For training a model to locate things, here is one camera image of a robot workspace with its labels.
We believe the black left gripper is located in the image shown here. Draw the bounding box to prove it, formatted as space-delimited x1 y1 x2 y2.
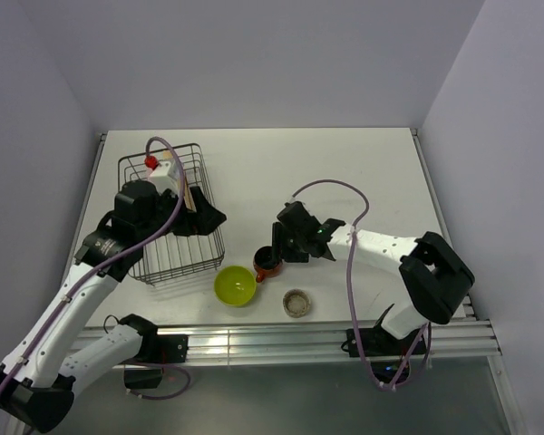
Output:
137 185 225 244

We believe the yellow plastic plate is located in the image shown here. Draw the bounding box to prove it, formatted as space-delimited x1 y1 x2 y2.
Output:
161 150 197 212

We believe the orange mug dark inside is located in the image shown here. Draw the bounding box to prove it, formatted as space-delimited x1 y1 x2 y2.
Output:
253 246 282 284

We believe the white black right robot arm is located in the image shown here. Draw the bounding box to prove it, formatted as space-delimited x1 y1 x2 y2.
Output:
270 201 475 353

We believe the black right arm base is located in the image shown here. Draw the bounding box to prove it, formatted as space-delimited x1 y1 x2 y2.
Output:
341 327 418 358

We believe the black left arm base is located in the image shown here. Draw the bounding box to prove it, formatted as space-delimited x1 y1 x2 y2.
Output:
122 334 189 364

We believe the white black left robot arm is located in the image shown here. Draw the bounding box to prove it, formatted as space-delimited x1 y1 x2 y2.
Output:
0 181 227 433

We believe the small speckled beige dish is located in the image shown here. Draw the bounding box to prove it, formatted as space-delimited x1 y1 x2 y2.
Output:
282 289 311 318

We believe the lime green bowl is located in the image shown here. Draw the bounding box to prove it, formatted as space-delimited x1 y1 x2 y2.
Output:
213 266 257 307

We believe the black wire dish rack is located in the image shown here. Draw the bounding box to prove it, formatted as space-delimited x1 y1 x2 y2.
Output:
129 143 225 285

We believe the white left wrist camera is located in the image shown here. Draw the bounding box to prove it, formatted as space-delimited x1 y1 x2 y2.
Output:
145 156 180 194

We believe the aluminium mounting rail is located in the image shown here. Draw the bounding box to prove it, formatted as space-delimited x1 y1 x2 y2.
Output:
24 316 502 371

